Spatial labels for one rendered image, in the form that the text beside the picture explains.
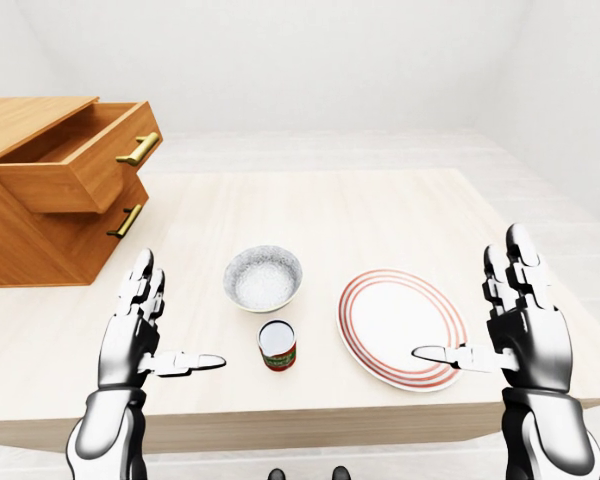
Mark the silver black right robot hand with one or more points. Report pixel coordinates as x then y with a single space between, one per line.
535 345

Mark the small dark rounded shape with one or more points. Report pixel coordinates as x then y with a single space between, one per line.
276 474
340 473

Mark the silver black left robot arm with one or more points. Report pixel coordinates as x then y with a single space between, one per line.
107 435

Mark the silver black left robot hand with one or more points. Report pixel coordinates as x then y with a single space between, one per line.
122 345

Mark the closed wooden drawer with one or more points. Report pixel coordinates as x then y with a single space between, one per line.
115 220

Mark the white patterned bowl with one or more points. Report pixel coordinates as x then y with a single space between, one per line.
263 280

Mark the wooden cabinet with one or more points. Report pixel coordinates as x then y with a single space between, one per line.
35 235

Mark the red green tin can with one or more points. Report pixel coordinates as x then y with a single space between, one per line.
278 350

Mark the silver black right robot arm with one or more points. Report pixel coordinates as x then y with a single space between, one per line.
547 437

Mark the white plate with red rings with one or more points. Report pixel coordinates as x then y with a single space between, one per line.
397 327

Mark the open wooden drawer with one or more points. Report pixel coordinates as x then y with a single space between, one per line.
75 160

